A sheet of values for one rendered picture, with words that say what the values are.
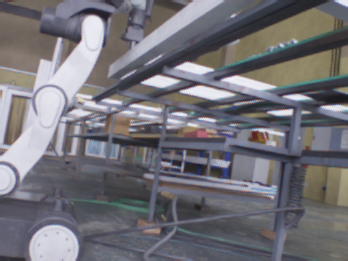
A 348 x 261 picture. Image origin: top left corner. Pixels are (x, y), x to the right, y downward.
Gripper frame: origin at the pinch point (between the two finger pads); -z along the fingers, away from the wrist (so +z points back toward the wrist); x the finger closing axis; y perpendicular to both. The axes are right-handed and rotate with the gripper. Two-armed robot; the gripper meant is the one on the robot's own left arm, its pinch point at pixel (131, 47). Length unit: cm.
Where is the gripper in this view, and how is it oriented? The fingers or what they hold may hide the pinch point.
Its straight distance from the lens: 184.5
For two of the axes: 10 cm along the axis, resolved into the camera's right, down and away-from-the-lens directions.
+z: 1.5, -9.9, 0.6
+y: -3.7, 0.0, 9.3
